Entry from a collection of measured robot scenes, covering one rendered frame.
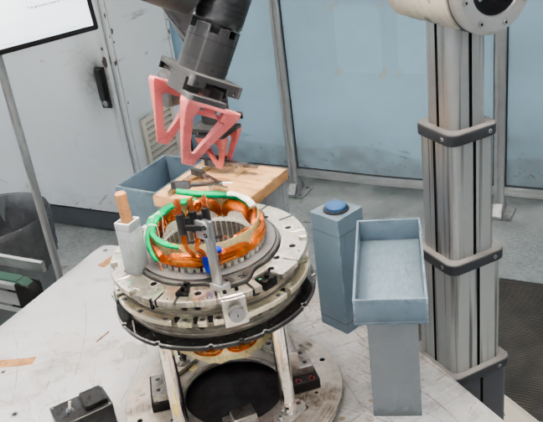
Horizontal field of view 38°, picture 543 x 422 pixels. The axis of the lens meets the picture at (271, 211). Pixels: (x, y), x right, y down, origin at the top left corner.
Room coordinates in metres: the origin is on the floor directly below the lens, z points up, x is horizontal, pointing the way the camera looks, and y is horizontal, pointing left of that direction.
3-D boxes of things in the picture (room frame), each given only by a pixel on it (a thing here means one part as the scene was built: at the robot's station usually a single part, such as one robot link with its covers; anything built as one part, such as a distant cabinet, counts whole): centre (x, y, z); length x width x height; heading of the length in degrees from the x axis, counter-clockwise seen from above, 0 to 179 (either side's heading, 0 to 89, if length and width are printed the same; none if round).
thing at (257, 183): (1.44, 0.09, 1.05); 0.20 x 0.19 x 0.02; 55
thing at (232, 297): (0.97, 0.07, 1.07); 0.04 x 0.02 x 0.05; 103
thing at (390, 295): (1.07, -0.17, 0.92); 0.25 x 0.11 x 0.28; 170
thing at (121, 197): (1.08, 0.22, 1.20); 0.02 x 0.02 x 0.06
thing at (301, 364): (1.13, -0.01, 0.85); 0.06 x 0.04 x 0.05; 11
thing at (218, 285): (0.99, 0.09, 1.15); 0.03 x 0.02 x 0.12; 47
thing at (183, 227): (0.99, 0.11, 1.21); 0.04 x 0.04 x 0.03; 55
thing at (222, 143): (1.48, 0.09, 1.13); 0.07 x 0.07 x 0.09; 56
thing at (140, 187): (1.52, 0.22, 0.92); 0.17 x 0.11 x 0.28; 145
